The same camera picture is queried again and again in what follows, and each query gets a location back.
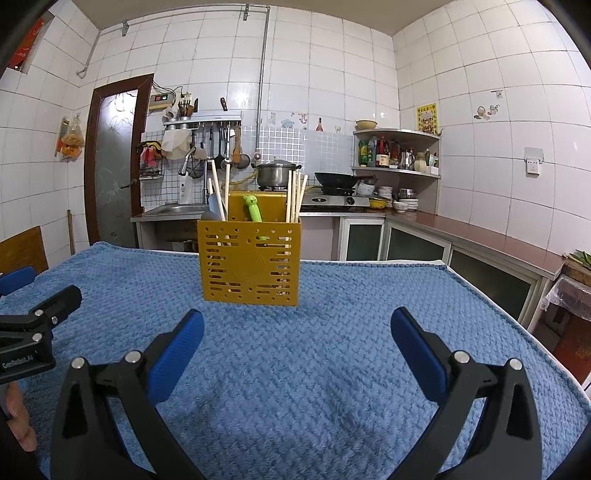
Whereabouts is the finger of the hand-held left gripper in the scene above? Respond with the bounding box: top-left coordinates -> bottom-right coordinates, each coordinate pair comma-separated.
0,266 -> 37,296
0,285 -> 83,347

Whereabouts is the person's left hand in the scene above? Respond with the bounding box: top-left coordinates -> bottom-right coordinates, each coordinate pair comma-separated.
5,381 -> 38,452

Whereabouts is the steel pot with lid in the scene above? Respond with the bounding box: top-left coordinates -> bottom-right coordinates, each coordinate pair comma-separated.
252,159 -> 303,188

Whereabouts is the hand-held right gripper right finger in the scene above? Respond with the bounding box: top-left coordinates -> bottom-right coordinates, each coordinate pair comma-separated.
390,307 -> 543,480

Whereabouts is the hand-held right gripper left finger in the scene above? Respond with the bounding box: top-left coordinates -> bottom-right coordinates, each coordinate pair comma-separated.
51,308 -> 206,480

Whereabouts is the green handled metal fork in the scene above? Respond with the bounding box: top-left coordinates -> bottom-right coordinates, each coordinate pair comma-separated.
243,195 -> 269,241

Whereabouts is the brown frosted glass door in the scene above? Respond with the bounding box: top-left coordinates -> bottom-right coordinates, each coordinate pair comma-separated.
84,73 -> 154,250

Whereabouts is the wire wall basket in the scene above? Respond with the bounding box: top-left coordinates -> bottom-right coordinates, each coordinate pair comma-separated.
139,141 -> 166,180

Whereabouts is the hanging plastic bag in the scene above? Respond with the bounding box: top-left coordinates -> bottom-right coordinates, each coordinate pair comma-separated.
56,115 -> 86,162

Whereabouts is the metal wall utensil rack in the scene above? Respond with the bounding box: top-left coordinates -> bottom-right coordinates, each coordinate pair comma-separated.
163,111 -> 243,130

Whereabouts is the kitchen counter cabinet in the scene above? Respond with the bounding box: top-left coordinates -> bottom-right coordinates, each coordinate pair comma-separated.
130,203 -> 562,328

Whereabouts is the yellow wall poster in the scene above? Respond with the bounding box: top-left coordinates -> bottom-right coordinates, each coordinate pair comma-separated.
416,102 -> 439,136

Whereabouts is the steel kitchen sink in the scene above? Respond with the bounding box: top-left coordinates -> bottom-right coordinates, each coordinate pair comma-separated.
131,203 -> 209,223

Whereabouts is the black wok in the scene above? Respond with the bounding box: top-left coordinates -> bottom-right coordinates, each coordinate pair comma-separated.
314,172 -> 379,190

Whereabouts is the wooden chair back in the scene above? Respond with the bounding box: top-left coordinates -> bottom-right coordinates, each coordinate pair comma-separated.
0,225 -> 49,276

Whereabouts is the blue textured blanket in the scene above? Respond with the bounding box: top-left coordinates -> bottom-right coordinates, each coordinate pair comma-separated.
0,242 -> 591,480

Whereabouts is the yellow perforated utensil holder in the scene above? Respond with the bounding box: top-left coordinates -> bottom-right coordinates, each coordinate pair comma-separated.
197,191 -> 302,308

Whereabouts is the metal faucet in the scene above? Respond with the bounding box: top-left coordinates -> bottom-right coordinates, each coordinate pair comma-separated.
178,147 -> 211,204

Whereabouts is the yellow hose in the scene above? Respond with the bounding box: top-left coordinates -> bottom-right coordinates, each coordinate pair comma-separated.
230,170 -> 260,191

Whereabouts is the grey corner shelf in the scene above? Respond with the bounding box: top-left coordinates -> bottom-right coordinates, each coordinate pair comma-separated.
352,128 -> 443,216

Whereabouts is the white wall control box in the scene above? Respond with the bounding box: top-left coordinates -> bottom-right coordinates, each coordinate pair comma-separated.
148,91 -> 179,110

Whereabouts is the white wall socket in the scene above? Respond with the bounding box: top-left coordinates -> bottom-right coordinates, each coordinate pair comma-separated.
524,147 -> 546,175

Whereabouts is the gas stove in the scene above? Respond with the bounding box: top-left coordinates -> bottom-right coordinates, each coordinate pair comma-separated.
299,186 -> 372,212

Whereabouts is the plastic covered side table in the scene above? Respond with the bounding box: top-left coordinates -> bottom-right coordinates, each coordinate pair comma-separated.
538,272 -> 591,385

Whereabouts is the white hanging cloth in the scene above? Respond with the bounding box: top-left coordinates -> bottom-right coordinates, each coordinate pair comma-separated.
161,129 -> 193,161

